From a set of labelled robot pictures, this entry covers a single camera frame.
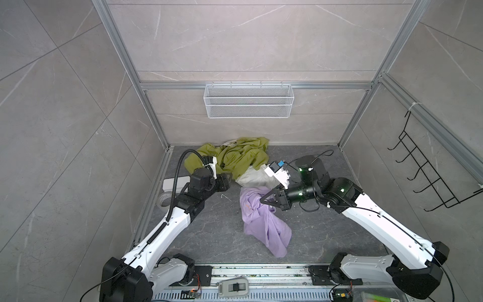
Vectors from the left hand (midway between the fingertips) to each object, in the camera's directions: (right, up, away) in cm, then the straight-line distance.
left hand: (228, 171), depth 78 cm
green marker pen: (+57, -47, -10) cm, 75 cm away
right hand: (+13, -9, -17) cm, 23 cm away
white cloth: (+12, -5, +20) cm, 24 cm away
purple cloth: (+13, -18, -13) cm, 26 cm away
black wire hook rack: (+75, +1, -10) cm, 75 cm away
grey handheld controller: (+4, -43, -10) cm, 44 cm away
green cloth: (+2, +5, +22) cm, 23 cm away
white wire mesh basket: (+9, +37, +23) cm, 44 cm away
